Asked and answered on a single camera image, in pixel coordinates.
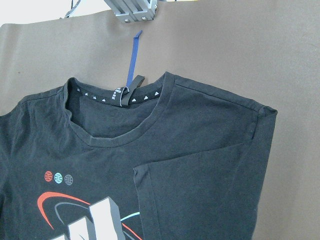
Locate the black graphic t-shirt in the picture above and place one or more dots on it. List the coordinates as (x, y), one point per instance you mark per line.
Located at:
(183, 161)

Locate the aluminium frame post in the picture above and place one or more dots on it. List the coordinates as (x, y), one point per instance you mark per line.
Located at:
(129, 11)

